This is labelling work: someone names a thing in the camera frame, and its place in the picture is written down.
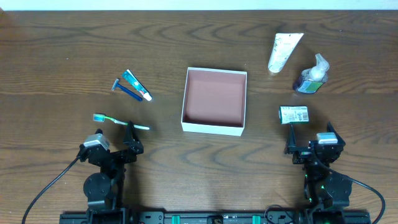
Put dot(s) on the blue disposable razor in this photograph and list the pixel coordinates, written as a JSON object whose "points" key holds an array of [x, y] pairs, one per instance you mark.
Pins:
{"points": [[116, 85]]}

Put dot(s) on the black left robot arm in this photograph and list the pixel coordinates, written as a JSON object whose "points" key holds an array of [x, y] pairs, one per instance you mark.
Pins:
{"points": [[104, 189]]}

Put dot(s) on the green toothbrush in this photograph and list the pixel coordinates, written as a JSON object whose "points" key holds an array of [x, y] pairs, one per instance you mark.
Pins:
{"points": [[102, 118]]}

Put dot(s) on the white cardboard box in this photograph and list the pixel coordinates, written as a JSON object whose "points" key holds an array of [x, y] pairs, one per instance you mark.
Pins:
{"points": [[214, 101]]}

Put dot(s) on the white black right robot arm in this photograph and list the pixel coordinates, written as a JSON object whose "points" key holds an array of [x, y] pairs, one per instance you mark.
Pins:
{"points": [[325, 189]]}

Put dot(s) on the small toothpaste tube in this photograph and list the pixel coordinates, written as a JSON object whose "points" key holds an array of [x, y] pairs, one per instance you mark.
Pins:
{"points": [[131, 78]]}

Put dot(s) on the black mounting rail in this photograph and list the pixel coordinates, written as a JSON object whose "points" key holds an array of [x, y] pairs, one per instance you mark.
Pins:
{"points": [[271, 216]]}

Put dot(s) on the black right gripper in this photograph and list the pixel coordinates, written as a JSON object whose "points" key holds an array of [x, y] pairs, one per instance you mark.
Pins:
{"points": [[306, 149]]}

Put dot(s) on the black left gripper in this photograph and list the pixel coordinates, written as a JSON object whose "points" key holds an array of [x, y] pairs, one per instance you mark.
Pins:
{"points": [[116, 154]]}

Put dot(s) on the white lotion tube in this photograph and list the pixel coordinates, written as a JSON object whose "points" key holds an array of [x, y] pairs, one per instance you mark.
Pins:
{"points": [[284, 45]]}

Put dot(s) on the green white soap box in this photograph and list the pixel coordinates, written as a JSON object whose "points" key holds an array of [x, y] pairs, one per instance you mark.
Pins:
{"points": [[293, 114]]}

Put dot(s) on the clear soap pump bottle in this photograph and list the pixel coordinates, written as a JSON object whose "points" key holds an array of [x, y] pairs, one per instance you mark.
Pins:
{"points": [[313, 78]]}

